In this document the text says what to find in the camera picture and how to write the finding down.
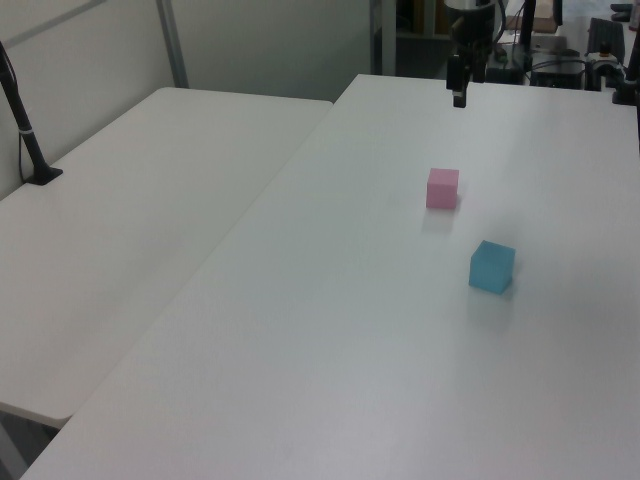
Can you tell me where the dark and white gripper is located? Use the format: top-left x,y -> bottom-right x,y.
446,5 -> 500,109

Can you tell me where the blue cube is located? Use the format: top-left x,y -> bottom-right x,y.
467,239 -> 517,293

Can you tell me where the pink cube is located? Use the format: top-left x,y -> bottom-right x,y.
425,167 -> 461,210

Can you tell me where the black vertical pole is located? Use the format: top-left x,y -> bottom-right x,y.
521,0 -> 538,85

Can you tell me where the black electronics box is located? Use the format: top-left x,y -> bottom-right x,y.
529,55 -> 587,90

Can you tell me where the brown cardboard box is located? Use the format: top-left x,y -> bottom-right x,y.
504,0 -> 565,32

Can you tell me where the grey machine with yellow knob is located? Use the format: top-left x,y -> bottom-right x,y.
585,17 -> 627,69

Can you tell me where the white side table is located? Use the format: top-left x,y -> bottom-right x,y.
0,86 -> 335,422

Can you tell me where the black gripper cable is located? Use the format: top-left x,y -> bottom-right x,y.
495,0 -> 508,54

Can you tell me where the grey metal partition post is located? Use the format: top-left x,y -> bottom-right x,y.
154,0 -> 190,90

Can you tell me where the black camera stand with base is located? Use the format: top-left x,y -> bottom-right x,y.
0,40 -> 65,187

